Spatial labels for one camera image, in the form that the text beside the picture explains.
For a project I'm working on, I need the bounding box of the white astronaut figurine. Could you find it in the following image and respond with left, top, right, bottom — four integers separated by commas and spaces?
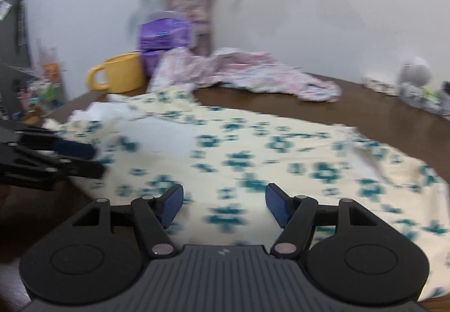
397, 56, 434, 109

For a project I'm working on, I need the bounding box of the small green box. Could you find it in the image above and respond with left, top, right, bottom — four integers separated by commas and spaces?
424, 85, 442, 102

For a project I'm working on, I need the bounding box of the purple textured vase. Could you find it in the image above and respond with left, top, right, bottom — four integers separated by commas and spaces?
165, 0, 215, 53

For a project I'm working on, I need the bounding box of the opened purple tissue pack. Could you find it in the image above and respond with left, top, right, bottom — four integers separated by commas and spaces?
138, 12, 192, 51

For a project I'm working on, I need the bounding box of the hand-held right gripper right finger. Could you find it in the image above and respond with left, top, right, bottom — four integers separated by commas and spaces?
265, 183, 378, 259

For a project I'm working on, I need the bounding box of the pink floral garment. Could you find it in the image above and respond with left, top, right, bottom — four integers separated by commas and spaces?
148, 47, 342, 102

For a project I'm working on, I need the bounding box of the sealed purple tissue pack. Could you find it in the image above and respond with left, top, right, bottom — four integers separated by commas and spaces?
142, 48, 169, 77

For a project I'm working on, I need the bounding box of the grey fridge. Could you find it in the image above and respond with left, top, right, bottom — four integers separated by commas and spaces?
0, 0, 34, 116

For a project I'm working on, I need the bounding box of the cluttered storage cart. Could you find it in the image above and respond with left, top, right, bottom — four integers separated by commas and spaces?
14, 41, 67, 123

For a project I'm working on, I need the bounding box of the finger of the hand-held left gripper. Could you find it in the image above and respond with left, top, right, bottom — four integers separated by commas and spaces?
19, 133, 98, 160
53, 157, 107, 180

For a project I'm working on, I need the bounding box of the cream shirt with teal flowers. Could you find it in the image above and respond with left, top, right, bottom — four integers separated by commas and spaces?
46, 83, 450, 302

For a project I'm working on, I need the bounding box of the yellow mug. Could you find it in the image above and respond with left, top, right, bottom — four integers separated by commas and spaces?
86, 52, 146, 94

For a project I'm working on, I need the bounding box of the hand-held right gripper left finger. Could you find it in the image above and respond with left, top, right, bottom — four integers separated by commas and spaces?
72, 183, 185, 260

